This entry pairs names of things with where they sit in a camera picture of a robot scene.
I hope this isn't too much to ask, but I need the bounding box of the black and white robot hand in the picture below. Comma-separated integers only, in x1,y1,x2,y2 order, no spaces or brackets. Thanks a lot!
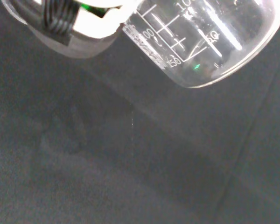
8,0,133,47

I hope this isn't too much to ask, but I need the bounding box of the clear glass graduated beaker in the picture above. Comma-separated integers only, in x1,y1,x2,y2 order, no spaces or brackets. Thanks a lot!
0,0,119,59

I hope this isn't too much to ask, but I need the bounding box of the black bench cloth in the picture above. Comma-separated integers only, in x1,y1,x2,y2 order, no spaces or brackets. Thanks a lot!
0,0,280,224

